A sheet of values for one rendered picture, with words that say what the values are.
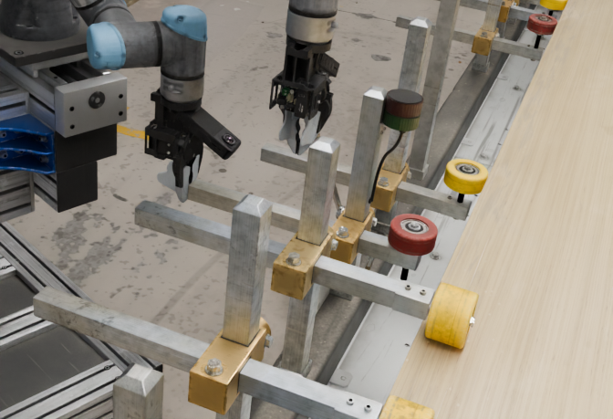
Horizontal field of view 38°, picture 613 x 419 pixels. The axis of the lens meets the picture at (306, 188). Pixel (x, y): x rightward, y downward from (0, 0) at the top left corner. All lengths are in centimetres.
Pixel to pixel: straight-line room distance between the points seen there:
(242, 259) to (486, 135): 157
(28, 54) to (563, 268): 99
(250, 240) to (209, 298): 174
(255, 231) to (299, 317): 40
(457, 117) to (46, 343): 119
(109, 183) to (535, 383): 228
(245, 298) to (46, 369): 120
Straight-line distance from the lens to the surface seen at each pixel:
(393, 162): 178
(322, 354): 153
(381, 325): 174
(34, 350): 227
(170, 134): 157
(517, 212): 163
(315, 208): 127
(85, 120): 169
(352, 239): 151
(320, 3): 135
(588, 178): 181
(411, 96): 146
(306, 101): 139
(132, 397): 86
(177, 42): 149
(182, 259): 291
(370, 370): 164
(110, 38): 147
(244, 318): 109
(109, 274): 284
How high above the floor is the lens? 170
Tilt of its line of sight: 31 degrees down
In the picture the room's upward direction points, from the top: 7 degrees clockwise
